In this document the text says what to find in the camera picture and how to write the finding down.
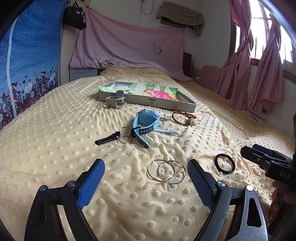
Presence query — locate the yellow dotted bed blanket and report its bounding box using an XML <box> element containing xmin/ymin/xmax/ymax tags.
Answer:
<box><xmin>1</xmin><ymin>67</ymin><xmax>294</xmax><ymax>240</ymax></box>

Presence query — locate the grey metal tray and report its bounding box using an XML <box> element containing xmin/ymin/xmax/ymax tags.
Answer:
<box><xmin>98</xmin><ymin>90</ymin><xmax>196</xmax><ymax>113</ymax></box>

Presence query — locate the black tote bag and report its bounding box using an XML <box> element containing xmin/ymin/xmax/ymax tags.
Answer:
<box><xmin>63</xmin><ymin>1</ymin><xmax>86</xmax><ymax>30</ymax></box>

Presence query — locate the black key with rings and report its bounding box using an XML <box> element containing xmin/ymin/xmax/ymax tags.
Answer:
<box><xmin>95</xmin><ymin>126</ymin><xmax>132</xmax><ymax>146</ymax></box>

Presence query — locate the pink sheet on headboard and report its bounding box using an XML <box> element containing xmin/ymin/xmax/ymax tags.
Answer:
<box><xmin>70</xmin><ymin>9</ymin><xmax>191</xmax><ymax>81</ymax></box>

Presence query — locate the blue smart watch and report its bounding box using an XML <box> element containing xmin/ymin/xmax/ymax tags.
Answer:
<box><xmin>130</xmin><ymin>109</ymin><xmax>160</xmax><ymax>148</ymax></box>

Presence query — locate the grey hair claw clip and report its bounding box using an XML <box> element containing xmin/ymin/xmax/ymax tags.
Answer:
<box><xmin>105</xmin><ymin>90</ymin><xmax>126</xmax><ymax>109</ymax></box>

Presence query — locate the black hair tie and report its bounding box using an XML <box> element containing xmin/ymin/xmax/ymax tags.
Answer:
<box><xmin>214</xmin><ymin>153</ymin><xmax>236</xmax><ymax>175</ymax></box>

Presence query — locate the colourful bear drawing paper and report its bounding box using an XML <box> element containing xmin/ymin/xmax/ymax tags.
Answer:
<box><xmin>99</xmin><ymin>82</ymin><xmax>180</xmax><ymax>101</ymax></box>

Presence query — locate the pink curtain right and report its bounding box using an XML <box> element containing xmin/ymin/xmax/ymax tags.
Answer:
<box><xmin>248</xmin><ymin>15</ymin><xmax>285</xmax><ymax>114</ymax></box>

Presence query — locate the pink curtain left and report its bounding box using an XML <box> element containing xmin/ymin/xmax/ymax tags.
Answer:
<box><xmin>214</xmin><ymin>1</ymin><xmax>253</xmax><ymax>110</ymax></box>

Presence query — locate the blue patterned wardrobe cover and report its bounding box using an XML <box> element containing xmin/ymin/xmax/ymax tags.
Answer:
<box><xmin>1</xmin><ymin>1</ymin><xmax>68</xmax><ymax>128</ymax></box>

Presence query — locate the silver hoop ring left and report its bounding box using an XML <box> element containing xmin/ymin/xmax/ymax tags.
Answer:
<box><xmin>146</xmin><ymin>159</ymin><xmax>177</xmax><ymax>182</ymax></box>

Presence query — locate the right hand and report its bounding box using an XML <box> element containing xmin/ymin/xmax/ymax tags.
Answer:
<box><xmin>269</xmin><ymin>180</ymin><xmax>296</xmax><ymax>220</ymax></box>

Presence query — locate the pink curtain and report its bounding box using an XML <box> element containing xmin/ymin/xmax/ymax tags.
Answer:
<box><xmin>214</xmin><ymin>1</ymin><xmax>253</xmax><ymax>110</ymax></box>
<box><xmin>248</xmin><ymin>15</ymin><xmax>285</xmax><ymax>114</ymax></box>

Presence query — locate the wooden headboard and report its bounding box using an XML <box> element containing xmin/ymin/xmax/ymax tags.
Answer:
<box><xmin>59</xmin><ymin>25</ymin><xmax>79</xmax><ymax>85</ymax></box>

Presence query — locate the brown cord bead pendant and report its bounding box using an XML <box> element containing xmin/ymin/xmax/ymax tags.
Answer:
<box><xmin>171</xmin><ymin>110</ymin><xmax>198</xmax><ymax>126</ymax></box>

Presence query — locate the window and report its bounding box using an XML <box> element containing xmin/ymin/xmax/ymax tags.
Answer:
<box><xmin>227</xmin><ymin>0</ymin><xmax>296</xmax><ymax>84</ymax></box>

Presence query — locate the black power cable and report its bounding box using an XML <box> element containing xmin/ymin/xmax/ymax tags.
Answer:
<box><xmin>140</xmin><ymin>0</ymin><xmax>156</xmax><ymax>16</ymax></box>

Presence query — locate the grey bedside drawer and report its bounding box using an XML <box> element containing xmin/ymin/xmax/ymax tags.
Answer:
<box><xmin>69</xmin><ymin>68</ymin><xmax>100</xmax><ymax>82</ymax></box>

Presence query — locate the white hair clip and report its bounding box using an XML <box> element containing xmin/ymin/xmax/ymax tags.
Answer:
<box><xmin>154</xmin><ymin>128</ymin><xmax>179</xmax><ymax>136</ymax></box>

